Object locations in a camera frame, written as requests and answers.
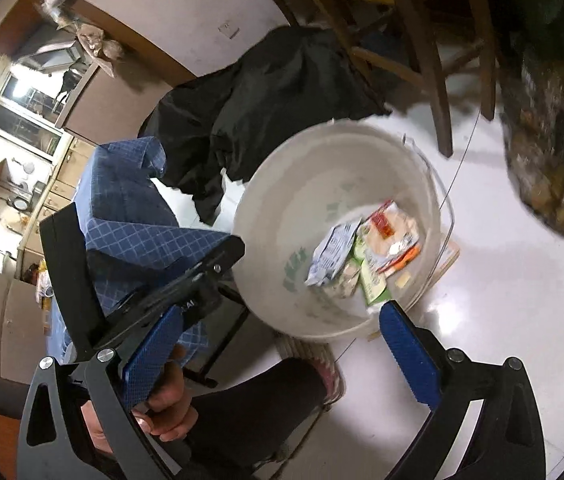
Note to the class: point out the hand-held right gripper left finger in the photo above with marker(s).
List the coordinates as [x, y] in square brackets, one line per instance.
[154, 355]

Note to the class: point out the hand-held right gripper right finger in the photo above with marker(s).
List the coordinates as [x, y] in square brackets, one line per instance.
[409, 355]

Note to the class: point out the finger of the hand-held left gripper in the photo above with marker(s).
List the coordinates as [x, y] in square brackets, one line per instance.
[64, 270]
[172, 285]

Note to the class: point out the long green box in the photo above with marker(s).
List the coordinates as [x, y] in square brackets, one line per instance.
[374, 287]

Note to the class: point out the paper ball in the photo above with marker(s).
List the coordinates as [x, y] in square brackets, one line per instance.
[338, 285]

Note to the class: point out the red label snack packet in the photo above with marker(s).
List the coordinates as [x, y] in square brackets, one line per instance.
[392, 235]

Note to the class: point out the white printed wrapper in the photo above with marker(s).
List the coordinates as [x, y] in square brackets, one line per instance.
[334, 252]

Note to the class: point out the white plastic bucket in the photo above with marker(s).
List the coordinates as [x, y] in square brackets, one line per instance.
[287, 200]

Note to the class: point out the person's left hand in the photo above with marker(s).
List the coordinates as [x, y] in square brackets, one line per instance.
[164, 402]

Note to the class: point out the blue star tablecloth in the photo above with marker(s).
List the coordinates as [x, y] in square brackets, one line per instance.
[127, 240]

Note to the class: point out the brown refrigerator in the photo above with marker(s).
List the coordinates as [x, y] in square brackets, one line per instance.
[2, 320]

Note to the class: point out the pink fuzzy slipper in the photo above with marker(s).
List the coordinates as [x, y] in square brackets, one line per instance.
[329, 375]

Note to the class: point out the beige kitchen base cabinets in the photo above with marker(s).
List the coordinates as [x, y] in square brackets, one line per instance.
[69, 170]

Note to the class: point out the flat cardboard piece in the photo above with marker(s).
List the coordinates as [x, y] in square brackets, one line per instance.
[449, 260]

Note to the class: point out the person's leg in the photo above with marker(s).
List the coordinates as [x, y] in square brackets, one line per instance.
[262, 410]

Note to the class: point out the barred kitchen window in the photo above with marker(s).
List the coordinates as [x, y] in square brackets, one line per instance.
[22, 115]

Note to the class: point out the black cloth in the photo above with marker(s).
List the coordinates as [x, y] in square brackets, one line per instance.
[262, 110]

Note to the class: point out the steel range hood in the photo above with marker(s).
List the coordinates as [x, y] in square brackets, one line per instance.
[49, 55]

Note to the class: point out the hanging beige cloth bags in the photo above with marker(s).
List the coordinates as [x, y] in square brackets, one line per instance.
[97, 42]

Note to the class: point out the crinkled plastic bag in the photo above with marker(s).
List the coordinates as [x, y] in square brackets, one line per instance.
[552, 160]

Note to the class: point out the black metal table frame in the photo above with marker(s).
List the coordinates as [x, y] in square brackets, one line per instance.
[227, 330]

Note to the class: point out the white wall socket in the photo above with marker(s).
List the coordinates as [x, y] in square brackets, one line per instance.
[228, 31]

